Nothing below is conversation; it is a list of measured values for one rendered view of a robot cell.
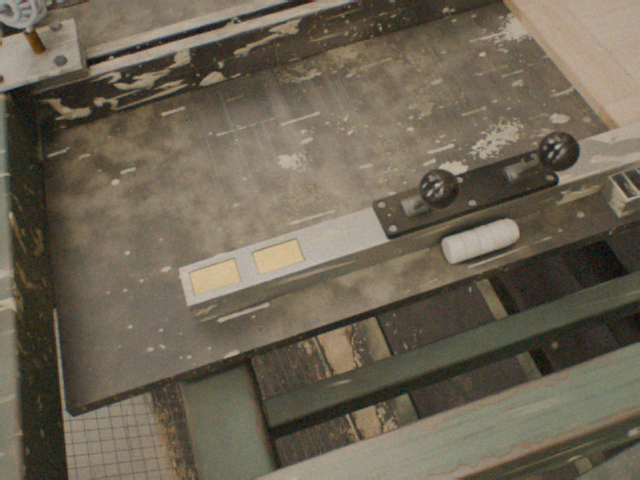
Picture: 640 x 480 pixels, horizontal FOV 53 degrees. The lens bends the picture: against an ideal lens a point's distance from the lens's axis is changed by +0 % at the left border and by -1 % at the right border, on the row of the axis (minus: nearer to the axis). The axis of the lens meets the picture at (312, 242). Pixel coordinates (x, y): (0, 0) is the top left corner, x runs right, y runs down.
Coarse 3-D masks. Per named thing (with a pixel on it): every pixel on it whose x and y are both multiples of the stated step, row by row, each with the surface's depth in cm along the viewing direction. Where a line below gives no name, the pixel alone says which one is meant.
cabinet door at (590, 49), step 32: (512, 0) 91; (544, 0) 91; (576, 0) 90; (608, 0) 90; (544, 32) 87; (576, 32) 86; (608, 32) 86; (576, 64) 83; (608, 64) 82; (608, 96) 79
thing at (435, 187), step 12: (420, 180) 58; (432, 180) 57; (444, 180) 57; (456, 180) 57; (420, 192) 58; (432, 192) 57; (444, 192) 57; (456, 192) 57; (408, 204) 68; (420, 204) 65; (432, 204) 58; (444, 204) 57; (408, 216) 68
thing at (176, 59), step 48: (288, 0) 88; (336, 0) 87; (384, 0) 88; (432, 0) 90; (480, 0) 93; (0, 48) 82; (48, 48) 81; (96, 48) 86; (144, 48) 87; (192, 48) 85; (240, 48) 87; (288, 48) 89; (48, 96) 84; (96, 96) 86; (144, 96) 88
